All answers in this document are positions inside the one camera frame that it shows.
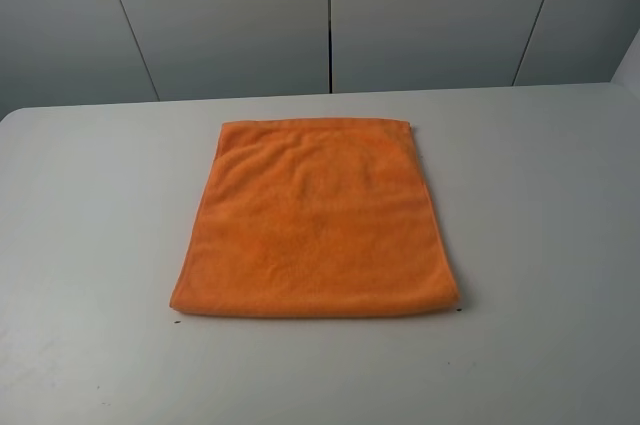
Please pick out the orange microfibre towel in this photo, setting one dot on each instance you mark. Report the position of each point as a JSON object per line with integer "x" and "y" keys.
{"x": 315, "y": 218}

